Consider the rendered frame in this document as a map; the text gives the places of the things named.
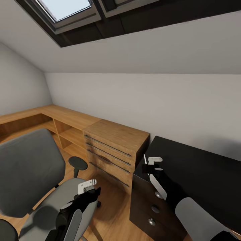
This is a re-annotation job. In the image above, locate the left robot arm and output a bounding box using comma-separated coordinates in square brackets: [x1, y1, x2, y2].
[45, 179, 101, 241]

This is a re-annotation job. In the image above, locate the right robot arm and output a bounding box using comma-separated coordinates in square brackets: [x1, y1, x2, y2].
[142, 157, 241, 241]

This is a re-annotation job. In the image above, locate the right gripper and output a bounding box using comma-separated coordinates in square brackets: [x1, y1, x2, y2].
[142, 163, 159, 174]

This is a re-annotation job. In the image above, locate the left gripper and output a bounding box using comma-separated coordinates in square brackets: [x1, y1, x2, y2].
[74, 187, 101, 208]

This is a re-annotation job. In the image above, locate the swivel chair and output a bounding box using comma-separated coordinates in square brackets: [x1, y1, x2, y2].
[0, 128, 101, 241]

